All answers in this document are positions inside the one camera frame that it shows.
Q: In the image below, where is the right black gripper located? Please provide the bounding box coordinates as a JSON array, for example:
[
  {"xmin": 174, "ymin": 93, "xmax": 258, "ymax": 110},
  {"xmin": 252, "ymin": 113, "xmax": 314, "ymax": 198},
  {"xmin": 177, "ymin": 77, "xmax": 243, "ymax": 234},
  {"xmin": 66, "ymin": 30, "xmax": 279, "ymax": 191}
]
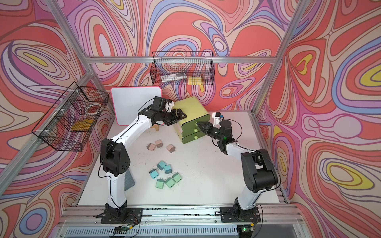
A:
[{"xmin": 197, "ymin": 121, "xmax": 224, "ymax": 141}]

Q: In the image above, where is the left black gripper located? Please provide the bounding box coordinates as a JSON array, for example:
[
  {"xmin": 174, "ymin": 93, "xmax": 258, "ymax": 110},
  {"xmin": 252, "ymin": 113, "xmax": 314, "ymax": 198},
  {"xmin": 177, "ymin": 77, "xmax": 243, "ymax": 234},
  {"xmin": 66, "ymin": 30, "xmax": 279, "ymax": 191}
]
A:
[{"xmin": 158, "ymin": 107, "xmax": 187, "ymax": 126}]

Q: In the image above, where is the green top drawer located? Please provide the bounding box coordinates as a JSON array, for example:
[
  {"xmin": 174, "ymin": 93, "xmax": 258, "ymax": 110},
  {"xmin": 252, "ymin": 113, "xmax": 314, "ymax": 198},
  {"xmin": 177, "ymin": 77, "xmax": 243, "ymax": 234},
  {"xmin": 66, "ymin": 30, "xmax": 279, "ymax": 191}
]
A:
[{"xmin": 180, "ymin": 114, "xmax": 210, "ymax": 137}]

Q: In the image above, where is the green drawer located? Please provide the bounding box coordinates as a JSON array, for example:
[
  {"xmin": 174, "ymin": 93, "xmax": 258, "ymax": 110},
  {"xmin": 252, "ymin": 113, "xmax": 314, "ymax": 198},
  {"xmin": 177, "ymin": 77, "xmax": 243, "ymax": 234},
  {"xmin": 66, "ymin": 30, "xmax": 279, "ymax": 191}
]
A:
[
  {"xmin": 181, "ymin": 130, "xmax": 206, "ymax": 142},
  {"xmin": 182, "ymin": 134, "xmax": 206, "ymax": 144},
  {"xmin": 180, "ymin": 114, "xmax": 210, "ymax": 137}
]

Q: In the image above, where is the yellow green drawer cabinet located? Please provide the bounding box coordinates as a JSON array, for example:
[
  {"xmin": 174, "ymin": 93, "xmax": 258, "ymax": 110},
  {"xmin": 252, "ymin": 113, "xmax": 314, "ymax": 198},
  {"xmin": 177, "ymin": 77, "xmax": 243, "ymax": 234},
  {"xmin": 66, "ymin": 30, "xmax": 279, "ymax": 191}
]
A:
[{"xmin": 173, "ymin": 97, "xmax": 209, "ymax": 139}]

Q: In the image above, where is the pink plug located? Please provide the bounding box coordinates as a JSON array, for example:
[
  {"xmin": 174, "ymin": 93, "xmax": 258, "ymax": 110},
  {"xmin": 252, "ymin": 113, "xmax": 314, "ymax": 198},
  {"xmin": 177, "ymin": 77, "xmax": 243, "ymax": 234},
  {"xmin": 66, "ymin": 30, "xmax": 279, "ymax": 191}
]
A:
[
  {"xmin": 147, "ymin": 143, "xmax": 156, "ymax": 151},
  {"xmin": 166, "ymin": 144, "xmax": 176, "ymax": 153},
  {"xmin": 155, "ymin": 139, "xmax": 164, "ymax": 148}
]

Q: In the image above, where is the teal plug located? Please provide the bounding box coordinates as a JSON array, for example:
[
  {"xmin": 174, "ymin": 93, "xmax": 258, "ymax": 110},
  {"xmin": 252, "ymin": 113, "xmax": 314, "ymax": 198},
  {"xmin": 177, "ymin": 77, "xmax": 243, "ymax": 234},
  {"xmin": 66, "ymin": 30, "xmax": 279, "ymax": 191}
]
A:
[
  {"xmin": 157, "ymin": 161, "xmax": 167, "ymax": 171},
  {"xmin": 149, "ymin": 169, "xmax": 159, "ymax": 179},
  {"xmin": 164, "ymin": 165, "xmax": 173, "ymax": 175}
]

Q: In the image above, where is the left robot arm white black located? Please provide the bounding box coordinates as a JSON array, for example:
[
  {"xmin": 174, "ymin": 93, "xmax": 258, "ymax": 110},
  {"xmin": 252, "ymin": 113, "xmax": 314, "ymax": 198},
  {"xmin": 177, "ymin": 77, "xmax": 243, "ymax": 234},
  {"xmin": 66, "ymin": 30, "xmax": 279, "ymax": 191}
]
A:
[{"xmin": 100, "ymin": 108, "xmax": 187, "ymax": 209}]

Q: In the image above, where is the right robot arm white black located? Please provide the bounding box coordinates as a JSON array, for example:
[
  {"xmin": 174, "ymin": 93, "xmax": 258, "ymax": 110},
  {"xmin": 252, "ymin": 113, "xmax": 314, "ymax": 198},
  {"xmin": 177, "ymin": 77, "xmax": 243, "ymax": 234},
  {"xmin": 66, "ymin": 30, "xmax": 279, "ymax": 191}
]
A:
[{"xmin": 196, "ymin": 120, "xmax": 280, "ymax": 211}]

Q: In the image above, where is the green bottom drawer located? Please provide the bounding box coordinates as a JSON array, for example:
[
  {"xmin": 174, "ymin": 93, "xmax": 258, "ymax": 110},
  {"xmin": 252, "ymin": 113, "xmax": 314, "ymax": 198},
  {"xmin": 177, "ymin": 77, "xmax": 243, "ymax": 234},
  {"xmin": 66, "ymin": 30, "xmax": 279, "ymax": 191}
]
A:
[{"xmin": 182, "ymin": 134, "xmax": 206, "ymax": 144}]

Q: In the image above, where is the wooden whiteboard stand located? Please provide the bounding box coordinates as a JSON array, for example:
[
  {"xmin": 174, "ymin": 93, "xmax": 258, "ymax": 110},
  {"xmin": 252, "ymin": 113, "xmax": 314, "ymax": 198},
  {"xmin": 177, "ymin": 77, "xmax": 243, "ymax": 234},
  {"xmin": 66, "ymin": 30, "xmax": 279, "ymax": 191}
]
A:
[{"xmin": 151, "ymin": 125, "xmax": 160, "ymax": 131}]

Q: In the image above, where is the yellow block in back basket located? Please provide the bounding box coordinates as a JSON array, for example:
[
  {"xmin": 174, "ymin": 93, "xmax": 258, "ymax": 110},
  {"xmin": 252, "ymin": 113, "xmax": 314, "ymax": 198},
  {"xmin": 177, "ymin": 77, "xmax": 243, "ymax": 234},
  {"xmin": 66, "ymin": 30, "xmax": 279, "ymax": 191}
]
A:
[{"xmin": 188, "ymin": 76, "xmax": 202, "ymax": 85}]

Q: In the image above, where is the grey box in back basket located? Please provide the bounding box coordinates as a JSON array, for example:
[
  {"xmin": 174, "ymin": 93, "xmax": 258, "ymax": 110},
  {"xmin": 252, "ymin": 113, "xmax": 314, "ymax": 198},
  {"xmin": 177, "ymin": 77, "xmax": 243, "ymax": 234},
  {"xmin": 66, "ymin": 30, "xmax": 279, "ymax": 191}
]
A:
[{"xmin": 160, "ymin": 72, "xmax": 187, "ymax": 82}]

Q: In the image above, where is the teal plug top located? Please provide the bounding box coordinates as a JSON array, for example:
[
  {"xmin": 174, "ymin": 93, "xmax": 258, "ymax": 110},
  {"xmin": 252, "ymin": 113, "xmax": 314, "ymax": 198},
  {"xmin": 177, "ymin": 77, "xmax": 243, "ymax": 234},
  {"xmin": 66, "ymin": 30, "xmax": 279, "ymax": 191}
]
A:
[{"xmin": 157, "ymin": 161, "xmax": 167, "ymax": 171}]

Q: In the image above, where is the pink framed whiteboard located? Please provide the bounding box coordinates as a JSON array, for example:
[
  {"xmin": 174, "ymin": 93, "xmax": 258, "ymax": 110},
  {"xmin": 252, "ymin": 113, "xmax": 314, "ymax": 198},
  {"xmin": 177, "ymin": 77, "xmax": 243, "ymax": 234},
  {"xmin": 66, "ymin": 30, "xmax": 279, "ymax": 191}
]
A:
[{"xmin": 111, "ymin": 86, "xmax": 162, "ymax": 126}]

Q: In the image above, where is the green plug right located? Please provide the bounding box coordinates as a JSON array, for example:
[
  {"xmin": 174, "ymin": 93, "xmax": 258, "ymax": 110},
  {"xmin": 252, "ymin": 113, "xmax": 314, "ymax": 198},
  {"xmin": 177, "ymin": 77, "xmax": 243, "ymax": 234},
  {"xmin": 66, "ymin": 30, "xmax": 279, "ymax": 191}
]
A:
[{"xmin": 172, "ymin": 173, "xmax": 182, "ymax": 183}]

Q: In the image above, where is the green plug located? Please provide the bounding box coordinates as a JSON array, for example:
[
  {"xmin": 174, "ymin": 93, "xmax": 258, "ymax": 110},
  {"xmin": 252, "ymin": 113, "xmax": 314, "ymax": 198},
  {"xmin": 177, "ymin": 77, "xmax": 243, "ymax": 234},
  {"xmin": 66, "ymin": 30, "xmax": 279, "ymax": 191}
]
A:
[
  {"xmin": 165, "ymin": 178, "xmax": 176, "ymax": 188},
  {"xmin": 172, "ymin": 173, "xmax": 182, "ymax": 183},
  {"xmin": 155, "ymin": 178, "xmax": 165, "ymax": 189}
]

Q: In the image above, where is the green plug bottom middle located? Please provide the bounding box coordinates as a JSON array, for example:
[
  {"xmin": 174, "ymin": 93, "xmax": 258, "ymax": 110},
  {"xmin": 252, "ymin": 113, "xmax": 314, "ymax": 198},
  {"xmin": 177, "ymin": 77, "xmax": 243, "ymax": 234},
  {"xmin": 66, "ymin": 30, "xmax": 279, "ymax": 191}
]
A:
[{"xmin": 165, "ymin": 178, "xmax": 176, "ymax": 188}]

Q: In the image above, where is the green plug bottom left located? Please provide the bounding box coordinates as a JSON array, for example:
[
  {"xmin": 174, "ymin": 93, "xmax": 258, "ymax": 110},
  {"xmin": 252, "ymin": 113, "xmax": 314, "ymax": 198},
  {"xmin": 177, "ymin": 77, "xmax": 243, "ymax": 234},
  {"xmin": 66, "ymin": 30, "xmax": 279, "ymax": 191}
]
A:
[{"xmin": 155, "ymin": 178, "xmax": 165, "ymax": 189}]

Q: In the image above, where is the grey whiteboard eraser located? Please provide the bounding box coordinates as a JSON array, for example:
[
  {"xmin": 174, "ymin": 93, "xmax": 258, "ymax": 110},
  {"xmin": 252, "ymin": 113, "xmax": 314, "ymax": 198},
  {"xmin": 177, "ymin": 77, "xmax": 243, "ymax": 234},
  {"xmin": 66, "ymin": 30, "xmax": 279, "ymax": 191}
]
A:
[{"xmin": 124, "ymin": 170, "xmax": 136, "ymax": 191}]

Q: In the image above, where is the yellow item in left basket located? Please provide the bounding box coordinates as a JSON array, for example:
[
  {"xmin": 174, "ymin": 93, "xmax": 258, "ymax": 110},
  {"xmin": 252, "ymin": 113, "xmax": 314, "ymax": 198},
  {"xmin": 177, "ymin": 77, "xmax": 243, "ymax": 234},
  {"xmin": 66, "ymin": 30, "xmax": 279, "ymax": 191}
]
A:
[{"xmin": 70, "ymin": 119, "xmax": 94, "ymax": 132}]

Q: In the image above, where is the green circuit board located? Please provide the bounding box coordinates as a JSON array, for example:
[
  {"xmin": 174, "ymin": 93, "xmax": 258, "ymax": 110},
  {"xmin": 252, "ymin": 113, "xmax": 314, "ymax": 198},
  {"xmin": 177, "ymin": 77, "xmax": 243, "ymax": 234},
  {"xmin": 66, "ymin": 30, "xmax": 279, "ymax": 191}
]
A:
[{"xmin": 114, "ymin": 226, "xmax": 134, "ymax": 234}]

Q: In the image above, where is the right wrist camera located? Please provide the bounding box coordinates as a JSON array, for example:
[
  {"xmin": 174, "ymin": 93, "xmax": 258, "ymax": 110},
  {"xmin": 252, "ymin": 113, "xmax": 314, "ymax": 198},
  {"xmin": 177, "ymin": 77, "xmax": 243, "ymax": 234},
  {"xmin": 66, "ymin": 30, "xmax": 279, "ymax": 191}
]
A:
[{"xmin": 212, "ymin": 112, "xmax": 224, "ymax": 127}]

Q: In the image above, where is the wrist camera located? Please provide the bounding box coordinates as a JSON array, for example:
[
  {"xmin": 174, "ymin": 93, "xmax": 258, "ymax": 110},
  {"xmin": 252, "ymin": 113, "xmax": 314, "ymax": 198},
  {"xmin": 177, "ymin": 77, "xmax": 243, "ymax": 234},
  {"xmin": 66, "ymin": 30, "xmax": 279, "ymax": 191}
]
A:
[
  {"xmin": 212, "ymin": 112, "xmax": 224, "ymax": 127},
  {"xmin": 151, "ymin": 96, "xmax": 175, "ymax": 112}
]

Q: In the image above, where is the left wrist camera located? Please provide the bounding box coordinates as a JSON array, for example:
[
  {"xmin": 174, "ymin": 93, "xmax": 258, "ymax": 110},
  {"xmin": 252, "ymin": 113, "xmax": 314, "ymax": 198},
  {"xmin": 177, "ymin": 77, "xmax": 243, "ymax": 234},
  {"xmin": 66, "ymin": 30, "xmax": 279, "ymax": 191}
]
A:
[{"xmin": 151, "ymin": 96, "xmax": 175, "ymax": 112}]

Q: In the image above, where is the black wire basket back wall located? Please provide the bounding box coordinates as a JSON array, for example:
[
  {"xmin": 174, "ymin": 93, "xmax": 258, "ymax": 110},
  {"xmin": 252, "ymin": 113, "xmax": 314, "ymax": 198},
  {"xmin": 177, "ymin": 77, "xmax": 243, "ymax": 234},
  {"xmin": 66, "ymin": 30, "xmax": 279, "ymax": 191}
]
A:
[{"xmin": 150, "ymin": 50, "xmax": 215, "ymax": 86}]

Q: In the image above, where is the black wire basket wall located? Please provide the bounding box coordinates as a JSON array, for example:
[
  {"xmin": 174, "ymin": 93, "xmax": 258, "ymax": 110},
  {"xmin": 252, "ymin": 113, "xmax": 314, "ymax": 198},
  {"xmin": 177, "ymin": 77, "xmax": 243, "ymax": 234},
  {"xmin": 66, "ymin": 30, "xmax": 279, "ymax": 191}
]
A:
[
  {"xmin": 150, "ymin": 50, "xmax": 215, "ymax": 86},
  {"xmin": 31, "ymin": 82, "xmax": 109, "ymax": 152}
]

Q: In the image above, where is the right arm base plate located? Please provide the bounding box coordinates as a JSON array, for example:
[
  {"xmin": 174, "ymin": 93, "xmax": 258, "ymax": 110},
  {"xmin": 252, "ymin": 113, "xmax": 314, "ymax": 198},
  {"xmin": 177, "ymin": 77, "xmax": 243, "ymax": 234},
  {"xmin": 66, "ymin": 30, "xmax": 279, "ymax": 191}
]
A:
[{"xmin": 218, "ymin": 205, "xmax": 262, "ymax": 224}]

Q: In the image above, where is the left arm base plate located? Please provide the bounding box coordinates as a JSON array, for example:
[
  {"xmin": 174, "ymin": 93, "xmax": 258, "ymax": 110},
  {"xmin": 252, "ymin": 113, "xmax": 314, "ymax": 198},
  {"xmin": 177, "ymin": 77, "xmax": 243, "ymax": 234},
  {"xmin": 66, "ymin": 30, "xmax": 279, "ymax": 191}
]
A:
[{"xmin": 97, "ymin": 207, "xmax": 143, "ymax": 225}]

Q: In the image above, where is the black wire basket left wall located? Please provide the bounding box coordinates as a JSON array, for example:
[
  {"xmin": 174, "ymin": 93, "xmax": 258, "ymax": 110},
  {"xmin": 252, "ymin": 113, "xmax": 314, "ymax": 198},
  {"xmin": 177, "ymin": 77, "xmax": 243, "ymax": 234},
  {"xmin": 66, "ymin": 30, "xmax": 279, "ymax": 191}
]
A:
[{"xmin": 31, "ymin": 82, "xmax": 109, "ymax": 152}]

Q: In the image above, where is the aluminium frame rail front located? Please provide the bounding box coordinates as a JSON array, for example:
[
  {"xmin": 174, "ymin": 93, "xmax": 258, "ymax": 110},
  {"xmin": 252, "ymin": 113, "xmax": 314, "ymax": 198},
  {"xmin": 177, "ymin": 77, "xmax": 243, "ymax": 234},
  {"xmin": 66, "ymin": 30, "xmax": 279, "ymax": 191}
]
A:
[{"xmin": 52, "ymin": 203, "xmax": 311, "ymax": 238}]

